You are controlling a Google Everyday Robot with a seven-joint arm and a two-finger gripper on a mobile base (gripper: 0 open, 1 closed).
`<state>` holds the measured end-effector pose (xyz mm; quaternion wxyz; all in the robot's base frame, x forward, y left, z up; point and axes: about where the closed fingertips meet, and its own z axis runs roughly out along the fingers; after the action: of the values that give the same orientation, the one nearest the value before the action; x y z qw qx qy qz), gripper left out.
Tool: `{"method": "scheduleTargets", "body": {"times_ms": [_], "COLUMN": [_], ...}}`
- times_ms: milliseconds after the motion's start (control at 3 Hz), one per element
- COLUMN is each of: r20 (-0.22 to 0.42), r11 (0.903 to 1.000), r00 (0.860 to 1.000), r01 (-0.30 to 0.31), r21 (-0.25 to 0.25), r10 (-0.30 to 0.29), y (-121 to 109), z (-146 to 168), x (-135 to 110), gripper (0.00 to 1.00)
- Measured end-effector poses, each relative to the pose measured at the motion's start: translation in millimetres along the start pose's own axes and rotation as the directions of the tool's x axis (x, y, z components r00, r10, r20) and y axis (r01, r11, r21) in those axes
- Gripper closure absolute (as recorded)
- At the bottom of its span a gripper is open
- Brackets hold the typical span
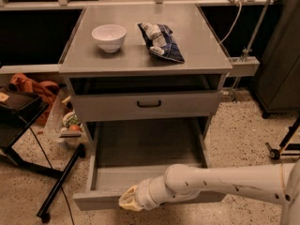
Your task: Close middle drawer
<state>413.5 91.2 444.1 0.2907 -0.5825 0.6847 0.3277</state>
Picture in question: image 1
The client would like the grey drawer cabinet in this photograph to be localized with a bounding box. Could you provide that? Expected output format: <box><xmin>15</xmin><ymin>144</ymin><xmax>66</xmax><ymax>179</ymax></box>
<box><xmin>59</xmin><ymin>4</ymin><xmax>232</xmax><ymax>133</ymax></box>

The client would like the orange cloth bag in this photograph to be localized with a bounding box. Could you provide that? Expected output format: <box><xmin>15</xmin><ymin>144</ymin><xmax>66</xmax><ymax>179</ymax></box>
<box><xmin>10</xmin><ymin>73</ymin><xmax>60</xmax><ymax>126</ymax></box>

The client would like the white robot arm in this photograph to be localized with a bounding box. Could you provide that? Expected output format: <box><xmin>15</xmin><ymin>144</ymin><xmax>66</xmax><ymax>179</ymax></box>
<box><xmin>119</xmin><ymin>162</ymin><xmax>300</xmax><ymax>225</ymax></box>

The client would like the black rolling side table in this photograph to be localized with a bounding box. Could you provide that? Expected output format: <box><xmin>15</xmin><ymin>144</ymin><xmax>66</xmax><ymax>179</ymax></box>
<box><xmin>0</xmin><ymin>83</ymin><xmax>85</xmax><ymax>224</ymax></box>

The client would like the dark grey cabinet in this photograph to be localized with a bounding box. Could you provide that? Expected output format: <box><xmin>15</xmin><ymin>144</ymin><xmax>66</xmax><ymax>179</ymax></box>
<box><xmin>250</xmin><ymin>0</ymin><xmax>300</xmax><ymax>119</ymax></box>

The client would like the blue white chip bag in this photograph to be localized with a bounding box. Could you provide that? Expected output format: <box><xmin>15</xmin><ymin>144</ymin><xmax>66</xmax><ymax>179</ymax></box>
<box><xmin>138</xmin><ymin>22</ymin><xmax>185</xmax><ymax>64</ymax></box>

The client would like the grey drawer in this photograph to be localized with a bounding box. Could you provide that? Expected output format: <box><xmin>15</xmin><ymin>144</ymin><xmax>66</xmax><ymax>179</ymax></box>
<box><xmin>72</xmin><ymin>117</ymin><xmax>227</xmax><ymax>212</ymax></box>
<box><xmin>71</xmin><ymin>92</ymin><xmax>221</xmax><ymax>122</ymax></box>

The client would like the grey top drawer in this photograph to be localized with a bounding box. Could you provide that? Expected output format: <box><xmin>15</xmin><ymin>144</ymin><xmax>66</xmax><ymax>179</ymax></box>
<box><xmin>71</xmin><ymin>92</ymin><xmax>221</xmax><ymax>122</ymax></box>

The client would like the white ceramic bowl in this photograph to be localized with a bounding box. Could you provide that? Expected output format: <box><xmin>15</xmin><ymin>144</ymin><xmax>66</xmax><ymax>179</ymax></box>
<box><xmin>91</xmin><ymin>24</ymin><xmax>127</xmax><ymax>53</ymax></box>

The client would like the white power cable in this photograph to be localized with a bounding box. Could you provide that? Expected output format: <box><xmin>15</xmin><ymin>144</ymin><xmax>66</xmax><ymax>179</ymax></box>
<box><xmin>218</xmin><ymin>1</ymin><xmax>244</xmax><ymax>45</ymax></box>

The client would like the black wheeled tripod base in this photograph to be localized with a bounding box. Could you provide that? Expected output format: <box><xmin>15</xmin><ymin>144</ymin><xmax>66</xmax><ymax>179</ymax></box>
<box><xmin>265</xmin><ymin>115</ymin><xmax>300</xmax><ymax>161</ymax></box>

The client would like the metal pole stand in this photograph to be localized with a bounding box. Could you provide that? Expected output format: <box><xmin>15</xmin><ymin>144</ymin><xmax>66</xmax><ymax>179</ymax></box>
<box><xmin>229</xmin><ymin>0</ymin><xmax>271</xmax><ymax>102</ymax></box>

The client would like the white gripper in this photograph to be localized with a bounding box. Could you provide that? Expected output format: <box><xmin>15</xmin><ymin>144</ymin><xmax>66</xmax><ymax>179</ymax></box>
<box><xmin>119</xmin><ymin>179</ymin><xmax>159</xmax><ymax>212</ymax></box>

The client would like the black cable on floor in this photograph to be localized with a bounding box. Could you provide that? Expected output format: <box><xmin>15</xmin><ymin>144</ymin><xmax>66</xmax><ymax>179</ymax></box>
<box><xmin>18</xmin><ymin>115</ymin><xmax>76</xmax><ymax>225</ymax></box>

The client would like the clear plastic food bin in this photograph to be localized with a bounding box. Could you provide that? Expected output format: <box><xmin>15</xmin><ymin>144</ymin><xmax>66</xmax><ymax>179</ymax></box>
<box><xmin>44</xmin><ymin>87</ymin><xmax>88</xmax><ymax>148</ymax></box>

